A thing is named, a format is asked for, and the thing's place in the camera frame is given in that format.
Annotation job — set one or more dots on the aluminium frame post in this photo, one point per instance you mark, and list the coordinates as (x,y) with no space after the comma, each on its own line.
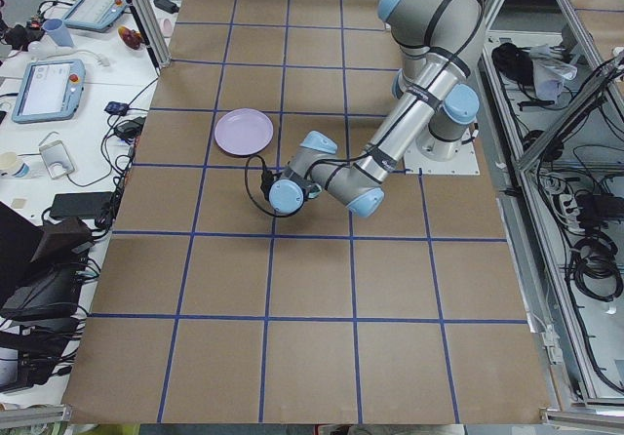
(150,31)

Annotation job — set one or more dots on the teach pendant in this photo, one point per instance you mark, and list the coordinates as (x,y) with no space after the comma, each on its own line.
(94,15)
(49,91)

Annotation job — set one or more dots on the far teach pendant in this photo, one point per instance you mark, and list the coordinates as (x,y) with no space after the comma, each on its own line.
(94,15)

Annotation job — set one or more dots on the pink paper cup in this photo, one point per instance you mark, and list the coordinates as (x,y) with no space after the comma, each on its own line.
(166,27)

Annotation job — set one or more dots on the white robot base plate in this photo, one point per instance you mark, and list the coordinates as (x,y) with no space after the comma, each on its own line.
(430,156)

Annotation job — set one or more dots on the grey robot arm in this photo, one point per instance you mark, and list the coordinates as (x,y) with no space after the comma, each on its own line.
(445,39)

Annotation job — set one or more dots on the lilac plate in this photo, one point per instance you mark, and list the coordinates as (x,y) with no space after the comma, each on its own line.
(243,132)

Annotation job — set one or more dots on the near teach pendant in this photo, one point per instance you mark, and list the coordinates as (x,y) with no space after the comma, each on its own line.
(49,91)

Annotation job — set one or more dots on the black laptop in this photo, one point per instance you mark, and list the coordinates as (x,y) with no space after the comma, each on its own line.
(85,205)

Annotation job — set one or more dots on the blue plastic cup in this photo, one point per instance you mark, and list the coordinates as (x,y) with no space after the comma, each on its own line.
(57,30)

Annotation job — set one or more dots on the white patterned paper cup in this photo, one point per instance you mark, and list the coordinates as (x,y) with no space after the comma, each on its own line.
(13,166)

